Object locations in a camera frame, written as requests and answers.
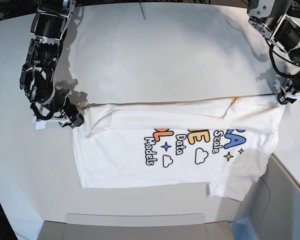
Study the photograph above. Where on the white t-shirt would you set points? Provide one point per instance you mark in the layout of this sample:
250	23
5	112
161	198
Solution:
225	143

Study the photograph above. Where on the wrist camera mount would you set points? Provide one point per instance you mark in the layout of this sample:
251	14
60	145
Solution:
290	91
52	121

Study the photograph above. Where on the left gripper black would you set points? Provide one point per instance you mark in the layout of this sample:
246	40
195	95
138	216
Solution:
282	99

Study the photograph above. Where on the beige cardboard box right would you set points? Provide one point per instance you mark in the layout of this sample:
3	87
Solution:
271	209

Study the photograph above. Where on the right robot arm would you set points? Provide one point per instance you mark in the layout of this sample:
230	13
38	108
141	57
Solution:
49	28

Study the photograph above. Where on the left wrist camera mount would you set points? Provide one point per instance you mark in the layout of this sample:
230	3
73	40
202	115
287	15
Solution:
290	91

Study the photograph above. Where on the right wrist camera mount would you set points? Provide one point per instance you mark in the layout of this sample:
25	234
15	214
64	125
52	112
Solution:
52	121

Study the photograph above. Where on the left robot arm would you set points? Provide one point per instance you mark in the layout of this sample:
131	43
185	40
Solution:
282	34

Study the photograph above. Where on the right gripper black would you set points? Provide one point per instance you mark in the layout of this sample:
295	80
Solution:
56	102

